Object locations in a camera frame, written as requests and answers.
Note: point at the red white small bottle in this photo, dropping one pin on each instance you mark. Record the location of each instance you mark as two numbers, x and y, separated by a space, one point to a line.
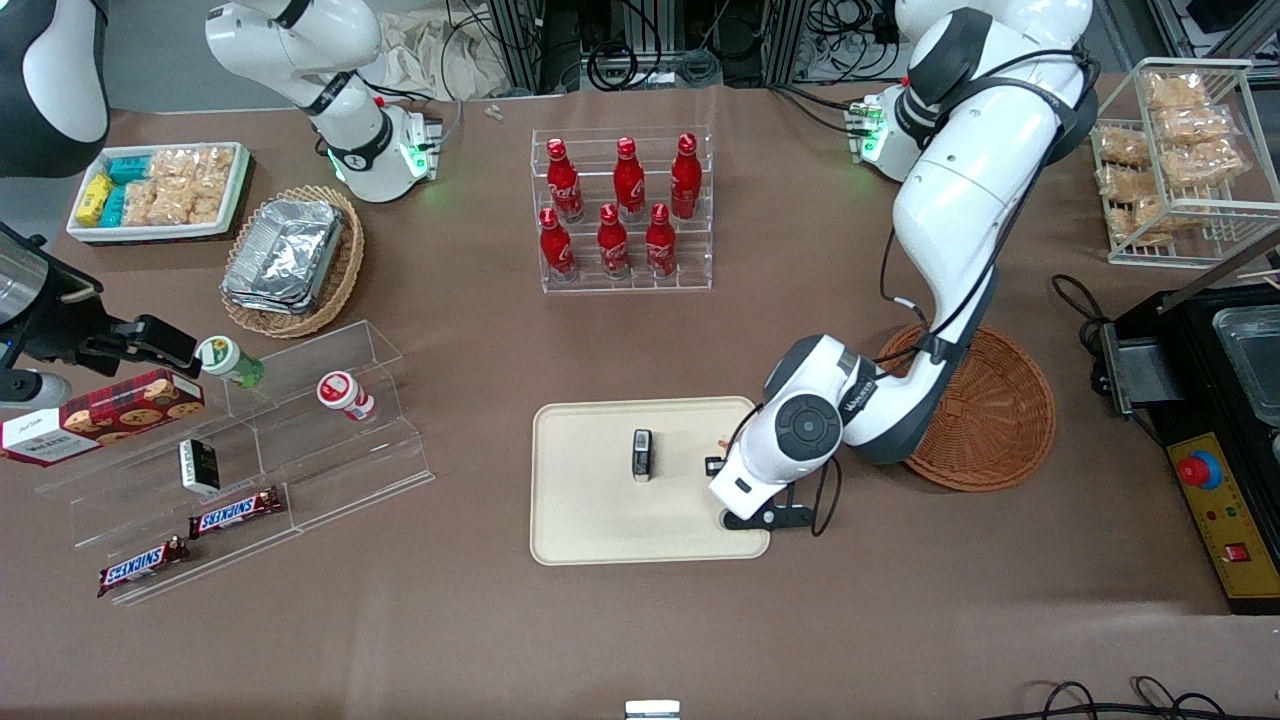
345 393

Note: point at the round brown wicker basket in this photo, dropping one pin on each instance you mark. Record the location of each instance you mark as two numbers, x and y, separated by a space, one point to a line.
1000 410

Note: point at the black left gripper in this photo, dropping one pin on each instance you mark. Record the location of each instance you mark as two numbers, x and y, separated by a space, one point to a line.
709 460

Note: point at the clear plastic container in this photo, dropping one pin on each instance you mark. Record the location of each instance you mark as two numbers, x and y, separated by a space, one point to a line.
1250 340

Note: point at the white rectangular snack tray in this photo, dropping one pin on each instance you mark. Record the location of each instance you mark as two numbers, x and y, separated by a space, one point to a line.
150 232

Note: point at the teal snack packet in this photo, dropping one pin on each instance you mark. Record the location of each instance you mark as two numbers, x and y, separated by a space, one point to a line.
114 207
128 170

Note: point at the clear rice cracker bag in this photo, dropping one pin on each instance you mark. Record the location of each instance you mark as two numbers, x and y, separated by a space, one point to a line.
172 167
141 203
190 206
216 170

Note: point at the crumpled white cloth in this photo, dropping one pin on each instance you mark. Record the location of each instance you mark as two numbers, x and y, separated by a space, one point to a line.
420 55

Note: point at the small black white box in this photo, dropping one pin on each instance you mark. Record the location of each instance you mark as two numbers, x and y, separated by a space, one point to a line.
200 467

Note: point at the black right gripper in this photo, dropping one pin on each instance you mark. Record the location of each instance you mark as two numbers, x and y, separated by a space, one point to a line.
62 330

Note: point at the red emergency stop button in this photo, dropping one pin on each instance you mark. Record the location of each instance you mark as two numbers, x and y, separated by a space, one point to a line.
1199 470

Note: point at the green capped small bottle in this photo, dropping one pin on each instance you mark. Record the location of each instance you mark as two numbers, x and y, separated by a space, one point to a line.
228 360

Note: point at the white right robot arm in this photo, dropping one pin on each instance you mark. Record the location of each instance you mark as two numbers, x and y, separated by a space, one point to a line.
350 140

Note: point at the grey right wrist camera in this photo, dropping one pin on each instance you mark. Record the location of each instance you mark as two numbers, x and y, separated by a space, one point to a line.
30 388

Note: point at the black tabletop appliance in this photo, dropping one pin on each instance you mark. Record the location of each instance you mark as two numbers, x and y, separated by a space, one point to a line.
1190 340

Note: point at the red plaid cookie box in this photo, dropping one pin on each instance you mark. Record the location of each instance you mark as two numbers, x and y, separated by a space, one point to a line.
100 415

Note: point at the small white grey block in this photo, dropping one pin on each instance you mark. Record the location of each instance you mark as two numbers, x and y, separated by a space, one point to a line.
652 710

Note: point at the cream rectangular tray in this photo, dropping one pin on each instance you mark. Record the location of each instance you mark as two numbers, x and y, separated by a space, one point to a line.
600 520

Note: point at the black equipment rack frame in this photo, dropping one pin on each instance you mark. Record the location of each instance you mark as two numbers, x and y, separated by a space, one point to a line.
560 30

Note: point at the stacked aluminium foil containers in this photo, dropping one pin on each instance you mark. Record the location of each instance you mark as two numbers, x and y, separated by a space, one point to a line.
285 255

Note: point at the brown Snickers bar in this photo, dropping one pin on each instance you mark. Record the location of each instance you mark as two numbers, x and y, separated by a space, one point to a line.
235 513
145 565

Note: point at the yellow black control box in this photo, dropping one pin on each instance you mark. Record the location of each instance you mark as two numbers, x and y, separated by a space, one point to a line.
1225 520

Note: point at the clear fried snack bag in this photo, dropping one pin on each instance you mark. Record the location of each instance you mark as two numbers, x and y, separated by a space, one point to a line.
1175 90
1140 218
1128 183
1122 147
1205 163
1195 125

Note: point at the small black rectangular device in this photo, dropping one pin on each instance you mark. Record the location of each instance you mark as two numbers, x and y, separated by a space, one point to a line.
643 455

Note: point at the clear acrylic stepped shelf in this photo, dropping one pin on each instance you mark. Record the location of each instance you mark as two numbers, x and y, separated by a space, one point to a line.
330 470

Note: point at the clear acrylic bottle rack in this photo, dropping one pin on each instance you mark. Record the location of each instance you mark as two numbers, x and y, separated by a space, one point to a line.
690 260

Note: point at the yellow snack packet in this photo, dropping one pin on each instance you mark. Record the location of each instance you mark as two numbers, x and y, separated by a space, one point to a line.
94 200

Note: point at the red cola bottle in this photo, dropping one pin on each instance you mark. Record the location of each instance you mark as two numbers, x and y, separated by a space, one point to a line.
613 248
686 180
556 250
660 245
628 185
564 185

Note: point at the oval tan wicker basket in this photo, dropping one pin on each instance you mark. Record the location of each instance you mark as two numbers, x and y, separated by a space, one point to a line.
345 270

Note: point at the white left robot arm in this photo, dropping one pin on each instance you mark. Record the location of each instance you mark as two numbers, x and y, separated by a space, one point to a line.
960 220

